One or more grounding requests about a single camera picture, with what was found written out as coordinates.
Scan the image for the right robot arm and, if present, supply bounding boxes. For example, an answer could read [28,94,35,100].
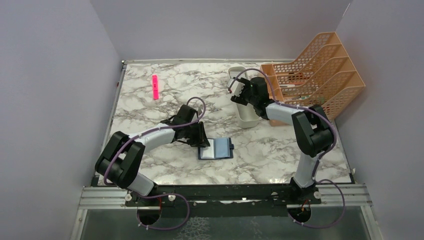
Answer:
[227,77,337,204]

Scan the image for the pink highlighter marker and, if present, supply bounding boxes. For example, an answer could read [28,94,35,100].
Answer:
[152,74,160,100]

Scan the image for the pens in organizer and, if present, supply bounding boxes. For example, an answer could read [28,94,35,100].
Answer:
[280,83,326,107]

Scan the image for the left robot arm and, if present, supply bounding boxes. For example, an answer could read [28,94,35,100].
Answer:
[94,104,211,206]

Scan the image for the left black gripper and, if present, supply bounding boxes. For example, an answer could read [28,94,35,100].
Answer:
[183,120,211,148]

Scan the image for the white oblong plastic tray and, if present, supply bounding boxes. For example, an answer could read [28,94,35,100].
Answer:
[227,66,261,129]

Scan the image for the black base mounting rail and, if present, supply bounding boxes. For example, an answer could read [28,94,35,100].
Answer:
[125,183,322,207]

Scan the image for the orange mesh file organizer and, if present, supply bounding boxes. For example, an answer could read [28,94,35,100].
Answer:
[260,32,366,121]

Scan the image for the aluminium frame rail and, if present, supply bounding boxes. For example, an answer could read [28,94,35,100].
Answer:
[78,184,374,211]

